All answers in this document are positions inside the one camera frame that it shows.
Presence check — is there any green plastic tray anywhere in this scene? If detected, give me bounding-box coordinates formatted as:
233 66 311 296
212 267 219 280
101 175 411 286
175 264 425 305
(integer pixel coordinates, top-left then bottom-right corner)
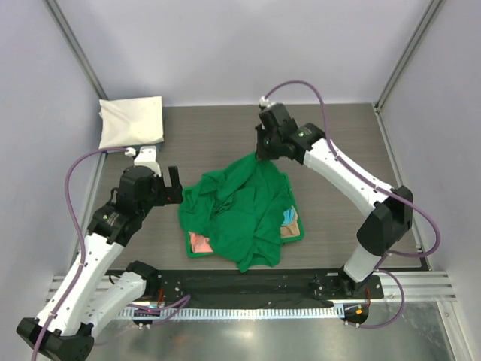
185 173 304 258

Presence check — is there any green t shirt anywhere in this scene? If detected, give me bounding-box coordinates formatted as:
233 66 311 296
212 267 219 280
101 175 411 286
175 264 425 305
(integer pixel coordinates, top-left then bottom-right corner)
178 153 293 272

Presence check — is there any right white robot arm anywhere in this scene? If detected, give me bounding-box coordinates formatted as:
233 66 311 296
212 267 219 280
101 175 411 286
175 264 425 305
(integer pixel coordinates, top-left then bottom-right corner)
256 100 413 298

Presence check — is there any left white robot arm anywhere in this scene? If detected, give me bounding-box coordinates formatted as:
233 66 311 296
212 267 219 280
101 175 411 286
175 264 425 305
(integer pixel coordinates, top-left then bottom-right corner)
17 165 183 360

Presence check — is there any pink t shirt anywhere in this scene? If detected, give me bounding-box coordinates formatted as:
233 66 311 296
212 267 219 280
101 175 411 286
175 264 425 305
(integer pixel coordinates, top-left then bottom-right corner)
189 232 213 253

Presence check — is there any folded white t shirt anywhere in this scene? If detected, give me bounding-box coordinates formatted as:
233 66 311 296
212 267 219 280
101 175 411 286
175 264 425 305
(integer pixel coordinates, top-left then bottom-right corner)
99 96 164 143

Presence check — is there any light blue t shirt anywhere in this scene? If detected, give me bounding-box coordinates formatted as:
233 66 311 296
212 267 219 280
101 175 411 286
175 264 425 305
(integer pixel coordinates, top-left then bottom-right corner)
282 208 295 226

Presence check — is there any beige t shirt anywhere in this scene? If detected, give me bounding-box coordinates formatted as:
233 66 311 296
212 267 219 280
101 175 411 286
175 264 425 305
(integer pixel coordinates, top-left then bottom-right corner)
280 189 301 239

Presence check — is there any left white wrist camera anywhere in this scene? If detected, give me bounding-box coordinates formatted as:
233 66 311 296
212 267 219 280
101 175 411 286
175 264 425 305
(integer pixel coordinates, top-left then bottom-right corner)
124 145 162 177

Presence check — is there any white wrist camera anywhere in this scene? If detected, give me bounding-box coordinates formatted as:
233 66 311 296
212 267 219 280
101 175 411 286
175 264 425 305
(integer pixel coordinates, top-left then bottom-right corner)
124 145 162 177
258 96 276 110

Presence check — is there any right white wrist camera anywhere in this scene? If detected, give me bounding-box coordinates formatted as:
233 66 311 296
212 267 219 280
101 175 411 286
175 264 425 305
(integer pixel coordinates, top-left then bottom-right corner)
258 96 276 110

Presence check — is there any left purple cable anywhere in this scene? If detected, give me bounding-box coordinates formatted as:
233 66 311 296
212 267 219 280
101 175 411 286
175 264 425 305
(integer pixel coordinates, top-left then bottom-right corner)
32 147 131 361

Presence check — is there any purple cable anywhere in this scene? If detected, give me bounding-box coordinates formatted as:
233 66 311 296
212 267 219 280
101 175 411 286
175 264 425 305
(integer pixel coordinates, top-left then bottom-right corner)
32 147 131 361
265 79 441 330

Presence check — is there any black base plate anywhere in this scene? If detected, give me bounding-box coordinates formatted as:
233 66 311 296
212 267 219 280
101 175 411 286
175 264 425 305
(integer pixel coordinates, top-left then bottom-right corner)
101 268 384 305

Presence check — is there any white slotted cable duct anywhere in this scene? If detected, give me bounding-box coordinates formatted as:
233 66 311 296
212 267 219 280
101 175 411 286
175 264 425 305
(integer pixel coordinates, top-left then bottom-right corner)
116 304 345 322

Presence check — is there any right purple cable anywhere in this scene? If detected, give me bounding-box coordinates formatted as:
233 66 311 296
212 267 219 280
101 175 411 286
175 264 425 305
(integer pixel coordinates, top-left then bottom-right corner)
265 79 441 330

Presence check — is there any right aluminium frame post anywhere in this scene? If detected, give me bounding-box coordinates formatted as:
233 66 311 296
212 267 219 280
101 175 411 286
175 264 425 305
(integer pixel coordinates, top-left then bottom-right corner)
374 0 446 113

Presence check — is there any aluminium frame post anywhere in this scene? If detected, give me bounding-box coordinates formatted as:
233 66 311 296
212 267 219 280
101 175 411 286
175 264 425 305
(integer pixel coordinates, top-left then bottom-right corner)
44 0 107 99
374 0 446 113

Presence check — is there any left aluminium frame post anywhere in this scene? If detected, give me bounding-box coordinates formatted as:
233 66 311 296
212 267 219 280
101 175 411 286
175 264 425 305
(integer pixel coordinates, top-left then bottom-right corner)
44 0 107 99

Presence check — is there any aluminium rail profile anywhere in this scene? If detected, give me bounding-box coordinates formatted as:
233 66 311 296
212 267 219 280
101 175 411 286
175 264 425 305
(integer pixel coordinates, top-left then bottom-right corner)
44 272 458 304

